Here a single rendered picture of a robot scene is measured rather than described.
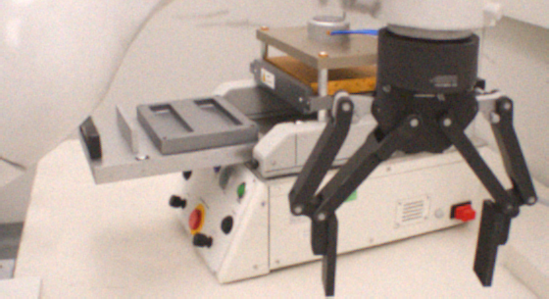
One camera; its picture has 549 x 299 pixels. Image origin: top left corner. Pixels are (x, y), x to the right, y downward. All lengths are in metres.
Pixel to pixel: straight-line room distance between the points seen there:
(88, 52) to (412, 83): 0.21
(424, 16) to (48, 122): 0.25
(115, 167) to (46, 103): 0.63
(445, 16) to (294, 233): 0.72
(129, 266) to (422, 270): 0.52
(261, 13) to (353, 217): 1.61
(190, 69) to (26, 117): 2.26
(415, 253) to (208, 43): 1.63
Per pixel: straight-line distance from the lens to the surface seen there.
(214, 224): 1.14
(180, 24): 2.58
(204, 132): 1.04
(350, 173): 0.48
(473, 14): 0.44
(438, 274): 1.14
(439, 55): 0.44
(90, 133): 1.03
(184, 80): 2.64
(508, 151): 0.51
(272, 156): 1.02
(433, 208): 1.23
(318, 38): 1.16
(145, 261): 1.17
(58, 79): 0.39
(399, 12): 0.43
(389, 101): 0.47
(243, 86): 1.28
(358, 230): 1.15
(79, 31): 0.40
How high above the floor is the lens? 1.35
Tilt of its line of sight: 22 degrees down
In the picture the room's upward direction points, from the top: straight up
